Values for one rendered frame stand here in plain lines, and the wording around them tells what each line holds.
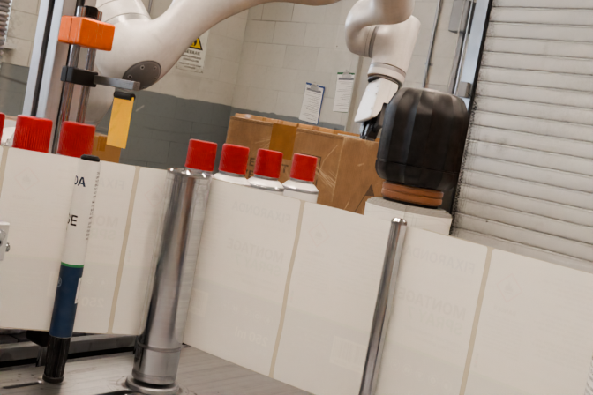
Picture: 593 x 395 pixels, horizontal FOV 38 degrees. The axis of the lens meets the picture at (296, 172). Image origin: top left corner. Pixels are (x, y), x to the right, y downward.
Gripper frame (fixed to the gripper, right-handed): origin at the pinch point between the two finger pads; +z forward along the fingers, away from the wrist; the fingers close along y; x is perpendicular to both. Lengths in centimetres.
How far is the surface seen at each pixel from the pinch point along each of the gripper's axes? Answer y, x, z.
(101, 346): 87, -53, 49
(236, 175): 76, -42, 27
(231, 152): 76, -44, 24
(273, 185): 73, -37, 26
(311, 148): 33.5, -21.7, 11.6
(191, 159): 79, -49, 27
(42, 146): 92, -65, 33
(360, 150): 32.5, -12.6, 8.5
